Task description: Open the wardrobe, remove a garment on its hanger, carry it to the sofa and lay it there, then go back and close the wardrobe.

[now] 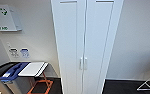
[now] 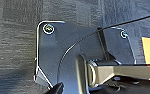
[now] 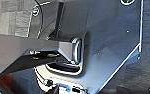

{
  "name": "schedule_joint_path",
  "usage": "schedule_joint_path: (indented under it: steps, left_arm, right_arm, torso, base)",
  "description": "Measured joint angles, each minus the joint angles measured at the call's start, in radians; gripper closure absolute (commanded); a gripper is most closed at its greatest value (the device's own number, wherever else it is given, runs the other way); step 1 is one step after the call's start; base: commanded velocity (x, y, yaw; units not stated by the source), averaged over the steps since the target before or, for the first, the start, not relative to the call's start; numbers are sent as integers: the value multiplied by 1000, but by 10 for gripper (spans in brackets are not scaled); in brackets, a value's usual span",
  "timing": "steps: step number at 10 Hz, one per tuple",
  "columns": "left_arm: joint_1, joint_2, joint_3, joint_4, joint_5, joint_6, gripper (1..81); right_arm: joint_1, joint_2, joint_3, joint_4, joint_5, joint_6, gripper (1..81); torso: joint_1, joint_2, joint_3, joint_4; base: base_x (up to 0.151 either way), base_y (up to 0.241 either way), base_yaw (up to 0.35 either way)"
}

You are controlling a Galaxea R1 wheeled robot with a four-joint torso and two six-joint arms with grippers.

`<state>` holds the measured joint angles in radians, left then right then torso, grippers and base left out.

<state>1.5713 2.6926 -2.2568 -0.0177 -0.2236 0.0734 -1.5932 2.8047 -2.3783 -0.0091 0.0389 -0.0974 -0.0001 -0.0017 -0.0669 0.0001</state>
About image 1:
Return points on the white wardrobe door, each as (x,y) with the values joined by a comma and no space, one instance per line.
(99,36)
(69,36)

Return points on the white wardrobe cabinet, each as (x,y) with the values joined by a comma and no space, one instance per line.
(119,20)

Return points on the blue moulded tray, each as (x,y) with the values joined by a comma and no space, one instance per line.
(12,71)

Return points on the wall socket with blue label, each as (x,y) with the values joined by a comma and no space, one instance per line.
(24,52)

